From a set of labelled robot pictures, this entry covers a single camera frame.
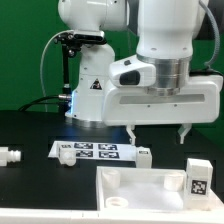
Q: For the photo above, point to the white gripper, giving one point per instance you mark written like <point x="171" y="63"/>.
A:
<point x="197" y="102"/>

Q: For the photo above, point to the white square table top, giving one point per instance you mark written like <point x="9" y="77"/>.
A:
<point x="155" y="190"/>

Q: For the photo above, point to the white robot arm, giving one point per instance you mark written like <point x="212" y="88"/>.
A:
<point x="158" y="32"/>

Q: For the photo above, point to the white sheet with tags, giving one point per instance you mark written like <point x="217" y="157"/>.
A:
<point x="95" y="151"/>

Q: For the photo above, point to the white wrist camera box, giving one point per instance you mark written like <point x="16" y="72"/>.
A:
<point x="131" y="72"/>

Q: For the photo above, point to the white L-shaped obstacle wall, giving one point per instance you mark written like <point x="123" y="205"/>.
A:
<point x="36" y="216"/>

